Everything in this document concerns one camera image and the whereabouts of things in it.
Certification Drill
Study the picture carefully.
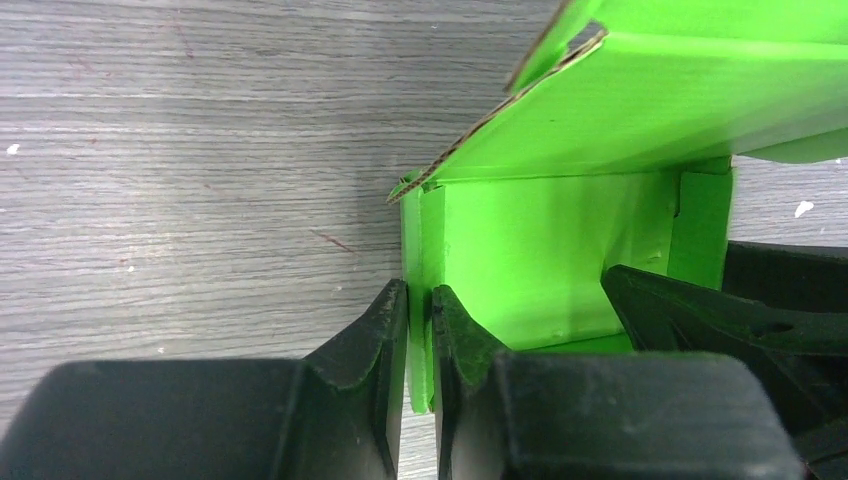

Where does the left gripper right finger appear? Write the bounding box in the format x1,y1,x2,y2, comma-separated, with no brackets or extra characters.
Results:
432,286,806,479

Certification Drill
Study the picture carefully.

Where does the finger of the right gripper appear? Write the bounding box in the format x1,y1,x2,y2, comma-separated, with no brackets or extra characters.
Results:
722,242,847,332
601,265,847,436

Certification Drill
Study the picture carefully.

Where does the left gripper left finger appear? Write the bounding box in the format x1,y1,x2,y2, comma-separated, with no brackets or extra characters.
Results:
1,279,408,479

